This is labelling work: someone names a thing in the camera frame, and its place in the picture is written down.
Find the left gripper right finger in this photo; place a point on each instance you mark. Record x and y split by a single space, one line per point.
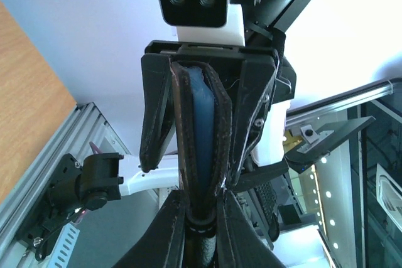
237 243

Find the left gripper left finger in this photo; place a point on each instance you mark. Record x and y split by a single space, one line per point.
162 244

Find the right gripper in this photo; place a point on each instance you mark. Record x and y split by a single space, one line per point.
255 78

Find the black leather card holder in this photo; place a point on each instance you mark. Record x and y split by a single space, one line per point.
203 116

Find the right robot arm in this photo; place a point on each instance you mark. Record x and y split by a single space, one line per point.
265 23

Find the white slotted cable duct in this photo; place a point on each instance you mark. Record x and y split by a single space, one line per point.
63 249

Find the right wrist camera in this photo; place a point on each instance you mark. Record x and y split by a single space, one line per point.
215 22

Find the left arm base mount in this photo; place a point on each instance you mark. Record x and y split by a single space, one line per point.
72 189

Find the aluminium front rail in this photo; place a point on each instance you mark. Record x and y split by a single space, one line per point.
85 125

